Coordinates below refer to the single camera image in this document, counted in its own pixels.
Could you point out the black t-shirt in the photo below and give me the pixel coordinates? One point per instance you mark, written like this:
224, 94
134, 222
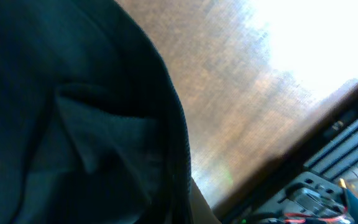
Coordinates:
91, 127

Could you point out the grey robot base electronics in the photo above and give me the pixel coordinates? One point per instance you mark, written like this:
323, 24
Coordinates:
307, 199

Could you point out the aluminium frame rail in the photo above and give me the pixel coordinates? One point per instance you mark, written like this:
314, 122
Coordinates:
338, 156

